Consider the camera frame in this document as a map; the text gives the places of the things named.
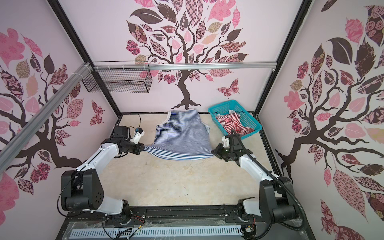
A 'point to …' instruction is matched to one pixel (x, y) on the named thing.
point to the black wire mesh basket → (134, 76)
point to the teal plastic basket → (247, 119)
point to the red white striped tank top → (231, 121)
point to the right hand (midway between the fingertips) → (211, 149)
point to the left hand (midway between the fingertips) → (142, 149)
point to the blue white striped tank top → (184, 136)
